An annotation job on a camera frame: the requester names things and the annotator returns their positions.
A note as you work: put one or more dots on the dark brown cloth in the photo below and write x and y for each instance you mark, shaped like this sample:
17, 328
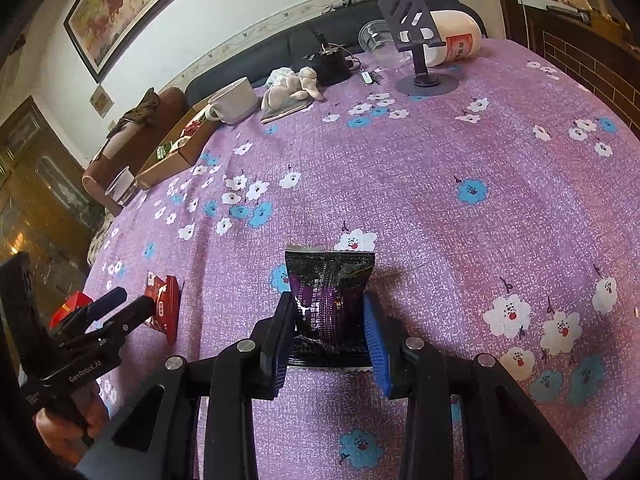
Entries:
140, 110

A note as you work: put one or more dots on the red white snack packet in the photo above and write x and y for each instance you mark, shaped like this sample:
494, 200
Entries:
192, 128

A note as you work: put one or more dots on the white bottle red label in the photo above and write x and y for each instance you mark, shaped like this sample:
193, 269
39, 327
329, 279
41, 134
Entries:
450, 25

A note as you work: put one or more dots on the black purple snack packet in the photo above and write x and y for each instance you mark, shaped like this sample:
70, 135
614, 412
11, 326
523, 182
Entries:
325, 305

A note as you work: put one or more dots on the framed wall painting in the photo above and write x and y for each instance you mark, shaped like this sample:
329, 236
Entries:
130, 5

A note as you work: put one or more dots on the black pouch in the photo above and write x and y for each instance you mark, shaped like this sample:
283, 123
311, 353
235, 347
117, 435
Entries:
332, 67

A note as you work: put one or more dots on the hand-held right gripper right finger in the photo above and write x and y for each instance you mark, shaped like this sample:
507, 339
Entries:
382, 355

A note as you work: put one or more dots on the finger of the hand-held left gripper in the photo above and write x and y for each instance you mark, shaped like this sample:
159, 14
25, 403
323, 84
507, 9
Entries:
135, 312
107, 302

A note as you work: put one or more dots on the green snack packet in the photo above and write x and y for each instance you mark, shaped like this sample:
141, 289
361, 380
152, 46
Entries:
163, 152

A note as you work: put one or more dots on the white plush toy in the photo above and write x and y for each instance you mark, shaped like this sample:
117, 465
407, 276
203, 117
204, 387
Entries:
292, 87

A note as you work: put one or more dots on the white mug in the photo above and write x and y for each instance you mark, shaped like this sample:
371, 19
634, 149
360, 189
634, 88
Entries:
235, 102

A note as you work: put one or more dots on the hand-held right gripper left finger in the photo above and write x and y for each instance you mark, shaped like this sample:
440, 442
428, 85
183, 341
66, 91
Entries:
280, 365

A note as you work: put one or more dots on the wooden door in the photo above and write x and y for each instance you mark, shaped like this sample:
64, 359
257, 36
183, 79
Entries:
35, 185

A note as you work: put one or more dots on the grey phone stand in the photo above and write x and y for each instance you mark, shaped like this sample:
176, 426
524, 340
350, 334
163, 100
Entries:
425, 85

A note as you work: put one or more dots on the brown armchair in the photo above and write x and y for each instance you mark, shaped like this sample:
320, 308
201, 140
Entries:
100, 170

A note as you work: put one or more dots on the person's left hand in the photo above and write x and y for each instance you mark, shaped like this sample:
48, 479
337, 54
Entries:
65, 435

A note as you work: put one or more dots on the red gift box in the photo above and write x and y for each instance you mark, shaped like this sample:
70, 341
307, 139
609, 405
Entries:
70, 305

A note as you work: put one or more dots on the purple floral tablecloth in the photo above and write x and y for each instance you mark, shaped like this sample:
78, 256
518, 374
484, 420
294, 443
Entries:
425, 160

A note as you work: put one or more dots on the small white device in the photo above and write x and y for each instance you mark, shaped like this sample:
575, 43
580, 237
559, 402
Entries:
367, 78

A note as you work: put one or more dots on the cardboard box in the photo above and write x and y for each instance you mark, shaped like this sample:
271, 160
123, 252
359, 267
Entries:
170, 167

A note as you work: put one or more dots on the clear plastic cup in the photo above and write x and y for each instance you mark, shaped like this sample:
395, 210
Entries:
122, 187
375, 42

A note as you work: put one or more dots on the dark wooden cabinet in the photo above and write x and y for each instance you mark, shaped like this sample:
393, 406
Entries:
575, 60

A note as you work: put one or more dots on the dark red white print packet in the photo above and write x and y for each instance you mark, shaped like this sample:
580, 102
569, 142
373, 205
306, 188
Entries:
165, 305

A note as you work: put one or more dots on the small wall sign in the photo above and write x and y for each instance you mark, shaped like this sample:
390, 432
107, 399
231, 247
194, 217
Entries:
102, 101

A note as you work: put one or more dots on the dark sofa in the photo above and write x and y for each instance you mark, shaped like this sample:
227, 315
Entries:
295, 42

